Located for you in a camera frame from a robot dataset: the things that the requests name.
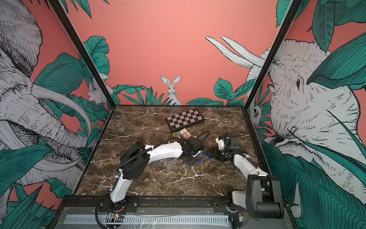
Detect test tube with blue stopper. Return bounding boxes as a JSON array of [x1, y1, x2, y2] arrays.
[[166, 158, 185, 171]]

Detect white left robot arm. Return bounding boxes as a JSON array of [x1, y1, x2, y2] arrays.
[[110, 137, 204, 203]]

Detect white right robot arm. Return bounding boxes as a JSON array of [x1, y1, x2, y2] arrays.
[[207, 136, 285, 219]]

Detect playing card box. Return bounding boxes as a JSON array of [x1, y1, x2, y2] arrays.
[[179, 128, 192, 139]]

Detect yellow butterfly toy block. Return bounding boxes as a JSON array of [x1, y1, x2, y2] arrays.
[[172, 132, 181, 138]]

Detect folding chess board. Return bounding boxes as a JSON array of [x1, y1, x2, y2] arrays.
[[165, 108, 205, 133]]

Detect white perforated strip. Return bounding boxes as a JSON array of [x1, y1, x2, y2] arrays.
[[62, 214, 230, 227]]

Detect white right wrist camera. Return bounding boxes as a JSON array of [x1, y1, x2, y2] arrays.
[[215, 136, 226, 150]]

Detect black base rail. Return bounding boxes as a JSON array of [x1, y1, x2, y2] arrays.
[[57, 195, 289, 214]]

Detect black corner frame post right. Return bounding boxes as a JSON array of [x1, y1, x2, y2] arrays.
[[244, 0, 303, 111]]

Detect black corner frame post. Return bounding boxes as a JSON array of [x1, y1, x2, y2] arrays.
[[244, 0, 303, 111], [48, 0, 116, 109]]

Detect black corner frame post left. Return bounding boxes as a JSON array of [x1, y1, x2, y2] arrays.
[[48, 0, 116, 109]]

